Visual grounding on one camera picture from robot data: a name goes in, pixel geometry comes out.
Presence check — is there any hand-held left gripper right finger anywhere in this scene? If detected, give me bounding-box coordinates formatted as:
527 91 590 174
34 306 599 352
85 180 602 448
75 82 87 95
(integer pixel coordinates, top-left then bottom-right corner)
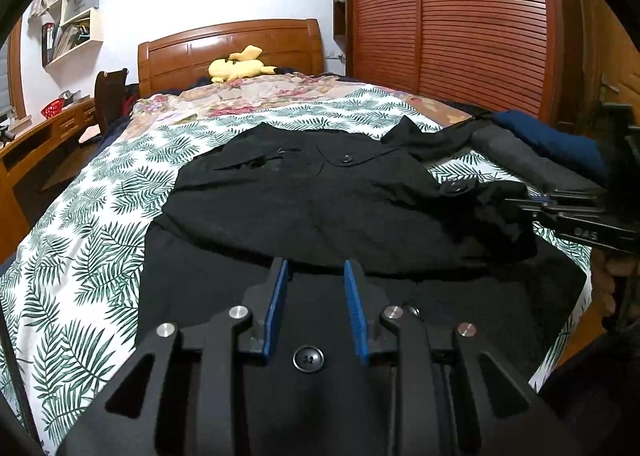
342 260 571 456

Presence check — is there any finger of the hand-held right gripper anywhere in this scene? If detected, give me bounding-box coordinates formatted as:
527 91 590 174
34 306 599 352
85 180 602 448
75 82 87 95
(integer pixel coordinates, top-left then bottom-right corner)
502 197 562 226
530 190 608 206

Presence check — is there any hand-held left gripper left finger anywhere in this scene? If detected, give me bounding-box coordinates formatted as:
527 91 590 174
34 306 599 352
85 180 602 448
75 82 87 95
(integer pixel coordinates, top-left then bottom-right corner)
57 258 291 456

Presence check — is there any black coat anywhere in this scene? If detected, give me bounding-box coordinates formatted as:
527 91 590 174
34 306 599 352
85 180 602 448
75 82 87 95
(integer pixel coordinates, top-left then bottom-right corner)
135 116 588 456

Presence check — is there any person's right hand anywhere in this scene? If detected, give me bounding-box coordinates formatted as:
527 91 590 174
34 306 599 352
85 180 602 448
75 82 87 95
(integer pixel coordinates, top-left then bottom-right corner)
590 256 621 322

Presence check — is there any grey folded cloth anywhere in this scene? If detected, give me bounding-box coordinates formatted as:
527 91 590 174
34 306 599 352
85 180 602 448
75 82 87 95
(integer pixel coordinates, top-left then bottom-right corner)
470 128 608 197

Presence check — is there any navy folded cloth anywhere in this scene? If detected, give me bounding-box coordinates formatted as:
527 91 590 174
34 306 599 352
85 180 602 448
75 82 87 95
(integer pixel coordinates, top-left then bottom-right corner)
492 110 613 187

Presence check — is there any brown door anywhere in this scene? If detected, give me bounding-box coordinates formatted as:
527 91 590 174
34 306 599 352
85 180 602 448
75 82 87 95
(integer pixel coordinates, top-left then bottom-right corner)
575 0 640 127

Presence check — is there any person's dark clothing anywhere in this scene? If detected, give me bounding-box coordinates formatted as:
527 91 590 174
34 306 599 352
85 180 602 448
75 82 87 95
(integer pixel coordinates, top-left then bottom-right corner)
540 326 640 456

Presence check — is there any leaf print blanket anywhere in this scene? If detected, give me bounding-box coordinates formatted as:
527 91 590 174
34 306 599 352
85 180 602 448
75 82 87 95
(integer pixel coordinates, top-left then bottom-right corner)
0 86 601 456

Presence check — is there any wooden louvered wardrobe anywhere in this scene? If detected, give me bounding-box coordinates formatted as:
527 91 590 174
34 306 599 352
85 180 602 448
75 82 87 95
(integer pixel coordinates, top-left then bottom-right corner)
347 0 591 127

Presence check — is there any floral blanket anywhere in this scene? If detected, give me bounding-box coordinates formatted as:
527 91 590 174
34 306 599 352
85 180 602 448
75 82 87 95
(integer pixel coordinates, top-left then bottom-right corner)
120 73 476 137

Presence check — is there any yellow plush toy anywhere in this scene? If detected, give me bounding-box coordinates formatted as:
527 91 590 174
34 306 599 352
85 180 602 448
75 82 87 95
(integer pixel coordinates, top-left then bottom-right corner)
207 45 278 84

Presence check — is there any wooden open shelf unit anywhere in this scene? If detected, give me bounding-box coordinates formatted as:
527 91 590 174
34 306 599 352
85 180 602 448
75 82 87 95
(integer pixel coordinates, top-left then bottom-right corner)
331 0 357 77

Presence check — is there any dark brown chair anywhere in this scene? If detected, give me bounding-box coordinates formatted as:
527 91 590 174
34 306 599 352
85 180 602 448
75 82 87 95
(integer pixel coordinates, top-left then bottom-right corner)
77 68 130 147

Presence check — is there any wooden headboard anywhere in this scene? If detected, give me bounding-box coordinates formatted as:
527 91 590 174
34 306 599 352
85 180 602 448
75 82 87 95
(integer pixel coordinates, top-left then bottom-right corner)
137 18 325 99

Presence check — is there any wooden desk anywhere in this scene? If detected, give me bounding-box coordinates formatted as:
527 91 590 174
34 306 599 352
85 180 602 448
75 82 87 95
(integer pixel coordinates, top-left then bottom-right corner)
0 96 101 262

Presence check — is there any white window blind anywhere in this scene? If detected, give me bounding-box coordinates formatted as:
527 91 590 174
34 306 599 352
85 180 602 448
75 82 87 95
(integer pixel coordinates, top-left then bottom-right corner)
0 43 11 113

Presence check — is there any wooden window frame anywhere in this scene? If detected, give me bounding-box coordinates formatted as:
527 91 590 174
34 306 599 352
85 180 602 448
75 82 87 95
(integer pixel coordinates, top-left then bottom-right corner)
7 18 27 119

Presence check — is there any white wall shelf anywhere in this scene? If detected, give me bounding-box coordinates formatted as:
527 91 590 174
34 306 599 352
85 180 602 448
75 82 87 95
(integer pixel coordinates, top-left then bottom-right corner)
27 0 108 68

